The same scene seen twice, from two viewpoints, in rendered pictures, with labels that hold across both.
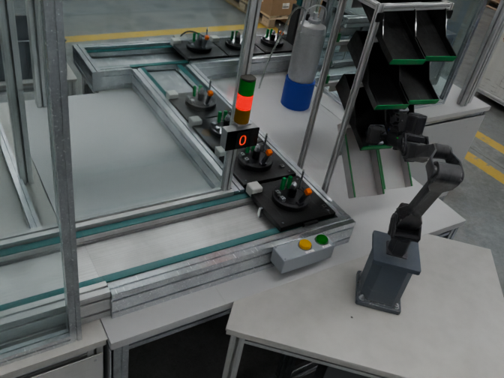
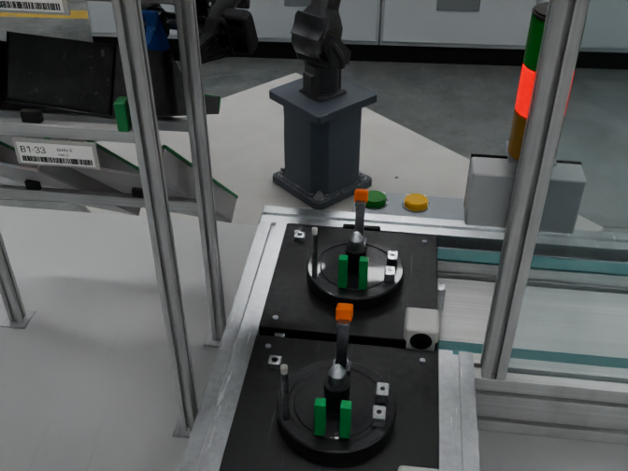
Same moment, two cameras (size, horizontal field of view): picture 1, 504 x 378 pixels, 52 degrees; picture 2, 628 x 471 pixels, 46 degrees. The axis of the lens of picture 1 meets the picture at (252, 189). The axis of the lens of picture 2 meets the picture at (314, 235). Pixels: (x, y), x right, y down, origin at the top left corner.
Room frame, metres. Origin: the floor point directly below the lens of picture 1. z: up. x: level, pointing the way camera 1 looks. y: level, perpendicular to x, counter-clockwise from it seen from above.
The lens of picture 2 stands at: (2.14, 0.40, 1.66)
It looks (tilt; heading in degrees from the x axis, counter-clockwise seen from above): 36 degrees down; 225
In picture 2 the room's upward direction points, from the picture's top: straight up
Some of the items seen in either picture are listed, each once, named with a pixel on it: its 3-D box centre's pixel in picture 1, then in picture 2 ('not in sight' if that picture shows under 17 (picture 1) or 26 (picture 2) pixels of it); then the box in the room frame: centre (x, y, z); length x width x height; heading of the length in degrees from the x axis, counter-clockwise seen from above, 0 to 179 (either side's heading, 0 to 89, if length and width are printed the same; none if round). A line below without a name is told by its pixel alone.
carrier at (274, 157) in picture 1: (256, 152); (336, 390); (1.71, 0.01, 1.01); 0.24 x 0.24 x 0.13; 37
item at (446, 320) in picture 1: (376, 286); (303, 198); (1.29, -0.48, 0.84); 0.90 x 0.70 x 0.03; 85
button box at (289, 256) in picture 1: (302, 252); (414, 219); (1.29, -0.21, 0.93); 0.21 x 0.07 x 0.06; 127
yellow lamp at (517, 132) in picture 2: (242, 114); (535, 132); (1.49, 0.08, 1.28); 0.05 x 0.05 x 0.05
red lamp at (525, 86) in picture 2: (244, 100); (544, 88); (1.49, 0.08, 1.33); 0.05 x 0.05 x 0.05
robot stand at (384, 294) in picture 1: (386, 272); (322, 139); (1.24, -0.48, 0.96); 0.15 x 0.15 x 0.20; 85
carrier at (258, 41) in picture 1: (273, 36); not in sight; (3.04, 0.05, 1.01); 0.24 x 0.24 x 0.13; 37
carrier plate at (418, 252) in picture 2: (289, 201); (354, 281); (1.51, -0.14, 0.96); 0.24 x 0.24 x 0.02; 37
